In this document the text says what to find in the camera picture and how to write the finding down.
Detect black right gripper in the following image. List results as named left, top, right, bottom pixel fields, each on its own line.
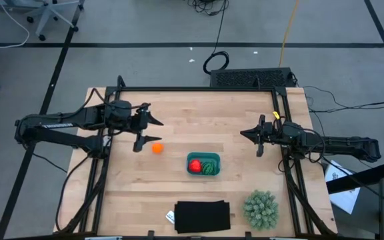
left=240, top=114, right=283, bottom=157

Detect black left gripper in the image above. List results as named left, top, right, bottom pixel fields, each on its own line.
left=131, top=108, right=165, bottom=153

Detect teal plastic basket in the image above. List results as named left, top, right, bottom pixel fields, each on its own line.
left=186, top=151, right=221, bottom=177

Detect red toy tomato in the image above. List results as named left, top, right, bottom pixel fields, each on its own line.
left=188, top=159, right=203, bottom=173

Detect green striped toy watermelon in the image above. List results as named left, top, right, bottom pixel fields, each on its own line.
left=201, top=161, right=217, bottom=176

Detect black mesh computer case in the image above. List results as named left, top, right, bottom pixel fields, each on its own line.
left=209, top=67, right=296, bottom=89

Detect potted green succulent plant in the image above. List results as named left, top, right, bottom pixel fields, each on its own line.
left=242, top=189, right=279, bottom=231

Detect black folded cloth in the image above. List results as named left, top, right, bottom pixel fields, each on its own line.
left=173, top=200, right=231, bottom=234

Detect white paper sheet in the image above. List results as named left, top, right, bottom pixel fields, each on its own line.
left=324, top=159, right=361, bottom=215

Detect black beam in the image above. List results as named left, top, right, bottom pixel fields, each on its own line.
left=327, top=161, right=384, bottom=195

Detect grey office chair base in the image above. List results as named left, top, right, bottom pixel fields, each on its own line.
left=0, top=0, right=85, bottom=42

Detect black metal table frame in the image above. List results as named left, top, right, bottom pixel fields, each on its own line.
left=53, top=75, right=338, bottom=238

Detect yellow hanging cable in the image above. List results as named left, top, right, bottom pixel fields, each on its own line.
left=278, top=0, right=300, bottom=69

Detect black hanging coiled cable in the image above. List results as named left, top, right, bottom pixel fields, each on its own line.
left=188, top=0, right=230, bottom=75

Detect thin black floor cables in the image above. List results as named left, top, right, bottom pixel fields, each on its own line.
left=303, top=85, right=384, bottom=114

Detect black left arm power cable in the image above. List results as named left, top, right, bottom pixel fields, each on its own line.
left=31, top=152, right=91, bottom=233

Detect white floor cable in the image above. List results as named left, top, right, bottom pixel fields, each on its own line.
left=0, top=3, right=30, bottom=49

